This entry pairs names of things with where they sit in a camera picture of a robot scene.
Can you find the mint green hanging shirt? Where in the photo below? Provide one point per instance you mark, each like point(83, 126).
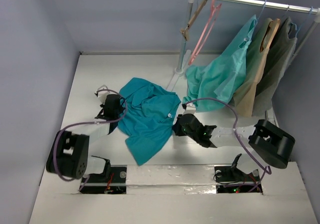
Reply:
point(223, 76)

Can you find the teal blue t-shirt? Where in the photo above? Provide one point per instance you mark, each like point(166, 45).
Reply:
point(149, 118)

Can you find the grey hanging shirt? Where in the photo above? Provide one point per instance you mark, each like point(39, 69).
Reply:
point(277, 61)

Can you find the olive tan hanging shirt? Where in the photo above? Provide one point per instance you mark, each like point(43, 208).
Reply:
point(256, 57)

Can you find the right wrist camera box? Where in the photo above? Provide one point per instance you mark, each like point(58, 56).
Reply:
point(189, 108)

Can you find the blue wire hanger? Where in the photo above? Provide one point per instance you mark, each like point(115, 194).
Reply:
point(295, 25)
point(260, 13)

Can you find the pink plastic hanger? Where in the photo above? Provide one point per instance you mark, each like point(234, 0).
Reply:
point(214, 12)

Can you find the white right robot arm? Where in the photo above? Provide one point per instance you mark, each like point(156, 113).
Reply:
point(271, 145)

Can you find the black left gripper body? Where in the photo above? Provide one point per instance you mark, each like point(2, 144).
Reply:
point(117, 116)

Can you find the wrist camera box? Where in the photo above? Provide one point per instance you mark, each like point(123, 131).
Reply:
point(102, 93)
point(189, 108)

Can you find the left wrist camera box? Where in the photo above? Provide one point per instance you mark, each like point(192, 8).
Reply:
point(102, 93)

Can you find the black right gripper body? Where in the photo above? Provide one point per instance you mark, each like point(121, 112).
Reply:
point(178, 125)

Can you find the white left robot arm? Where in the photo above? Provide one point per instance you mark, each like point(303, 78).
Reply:
point(70, 157)

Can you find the white metal clothes rack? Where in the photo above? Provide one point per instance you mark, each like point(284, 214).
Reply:
point(194, 8)

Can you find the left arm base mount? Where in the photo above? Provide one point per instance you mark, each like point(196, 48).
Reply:
point(101, 177)

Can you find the beige wooden clip hanger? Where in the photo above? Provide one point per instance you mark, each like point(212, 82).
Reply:
point(185, 31)

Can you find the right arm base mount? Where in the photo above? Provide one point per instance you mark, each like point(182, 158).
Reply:
point(231, 180)

